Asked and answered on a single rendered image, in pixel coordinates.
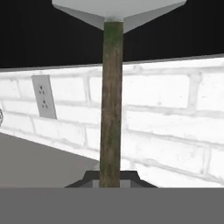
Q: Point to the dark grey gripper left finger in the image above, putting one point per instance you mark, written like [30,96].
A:
[87,179]

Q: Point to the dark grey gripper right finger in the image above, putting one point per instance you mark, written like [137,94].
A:
[131,178]

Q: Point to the grey wall power outlet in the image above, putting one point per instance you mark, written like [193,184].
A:
[44,96]

